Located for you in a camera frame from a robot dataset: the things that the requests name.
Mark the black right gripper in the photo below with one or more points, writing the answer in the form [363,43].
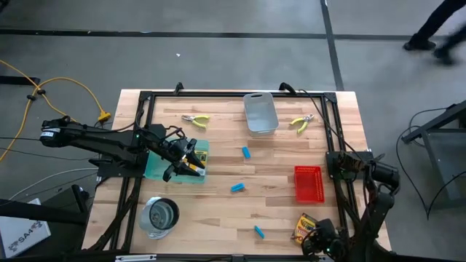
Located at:
[327,238]

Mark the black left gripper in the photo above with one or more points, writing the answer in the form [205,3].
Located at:
[174,151]

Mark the yellow crayon box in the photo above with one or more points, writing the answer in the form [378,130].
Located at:
[201,155]
[304,227]

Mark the teal translucent plastic tray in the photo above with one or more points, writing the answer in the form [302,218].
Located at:
[156,171]

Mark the blue eraser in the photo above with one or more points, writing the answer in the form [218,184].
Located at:
[259,231]
[246,152]
[237,187]

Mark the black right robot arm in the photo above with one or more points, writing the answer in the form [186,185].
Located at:
[378,203]

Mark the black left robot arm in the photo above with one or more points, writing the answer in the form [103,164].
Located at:
[91,138]

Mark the grey cup with black rim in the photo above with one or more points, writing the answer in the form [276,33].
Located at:
[164,214]

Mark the red plastic mesh basket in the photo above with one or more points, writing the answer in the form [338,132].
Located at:
[309,183]

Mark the black floor stand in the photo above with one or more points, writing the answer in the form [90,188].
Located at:
[36,212]

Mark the black side table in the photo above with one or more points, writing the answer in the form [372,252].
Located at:
[433,125]

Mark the white printed box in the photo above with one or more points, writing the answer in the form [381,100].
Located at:
[22,233]

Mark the black flat floor bar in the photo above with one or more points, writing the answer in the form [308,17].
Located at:
[18,80]

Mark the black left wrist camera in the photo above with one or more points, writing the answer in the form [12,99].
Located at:
[157,131]

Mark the black aluminium table frame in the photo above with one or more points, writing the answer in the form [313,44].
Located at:
[218,94]

